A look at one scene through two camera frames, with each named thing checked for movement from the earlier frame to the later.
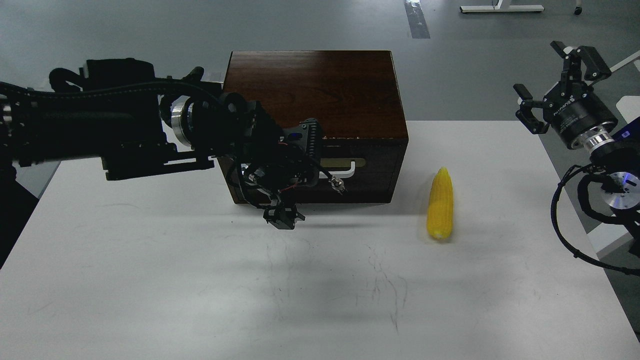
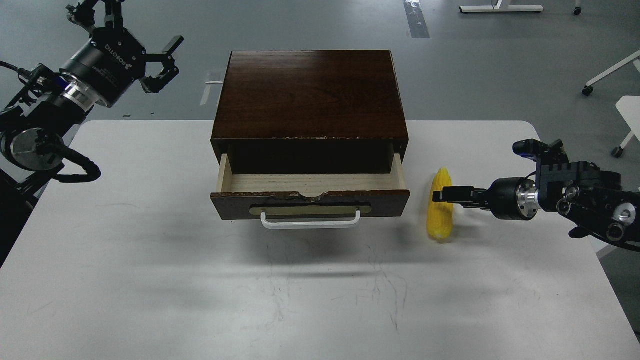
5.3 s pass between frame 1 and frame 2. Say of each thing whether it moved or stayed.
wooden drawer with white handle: moved
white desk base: stayed
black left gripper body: moved
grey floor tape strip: stayed
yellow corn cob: stayed
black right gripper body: moved
